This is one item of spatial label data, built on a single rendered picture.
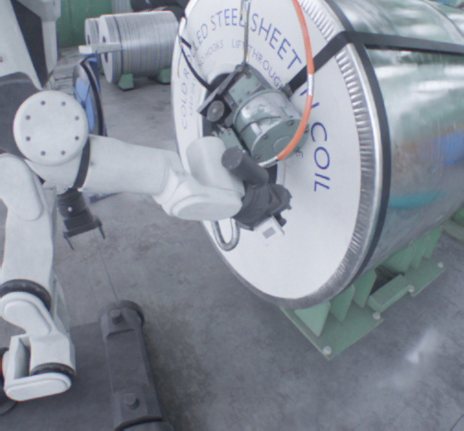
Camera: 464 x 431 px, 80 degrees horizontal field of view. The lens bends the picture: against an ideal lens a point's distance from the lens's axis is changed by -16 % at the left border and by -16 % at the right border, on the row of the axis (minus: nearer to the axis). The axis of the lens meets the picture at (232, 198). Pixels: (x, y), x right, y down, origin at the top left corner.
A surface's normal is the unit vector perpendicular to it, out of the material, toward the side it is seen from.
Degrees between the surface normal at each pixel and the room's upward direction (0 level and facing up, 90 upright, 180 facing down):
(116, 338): 0
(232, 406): 0
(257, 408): 0
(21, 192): 90
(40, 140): 73
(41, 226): 90
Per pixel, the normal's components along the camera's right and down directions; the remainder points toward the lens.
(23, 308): 0.37, 0.49
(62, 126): 0.63, 0.14
